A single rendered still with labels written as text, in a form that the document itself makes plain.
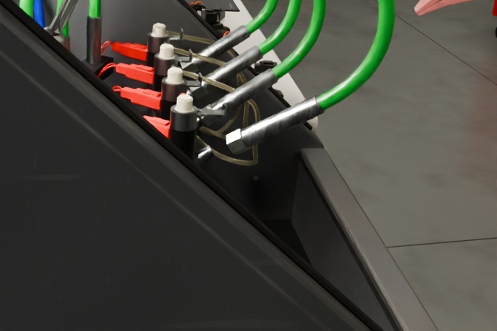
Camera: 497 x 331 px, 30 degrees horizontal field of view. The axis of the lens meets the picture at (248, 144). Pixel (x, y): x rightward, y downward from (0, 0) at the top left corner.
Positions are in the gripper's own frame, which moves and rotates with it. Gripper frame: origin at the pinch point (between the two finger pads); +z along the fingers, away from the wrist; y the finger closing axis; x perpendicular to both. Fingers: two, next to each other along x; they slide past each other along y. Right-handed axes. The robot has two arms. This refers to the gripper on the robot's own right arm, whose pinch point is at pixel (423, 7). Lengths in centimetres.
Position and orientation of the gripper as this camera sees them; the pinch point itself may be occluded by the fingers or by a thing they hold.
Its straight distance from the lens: 97.1
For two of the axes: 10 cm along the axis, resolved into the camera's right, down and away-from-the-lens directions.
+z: -7.7, 5.6, 3.0
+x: -0.7, 4.0, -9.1
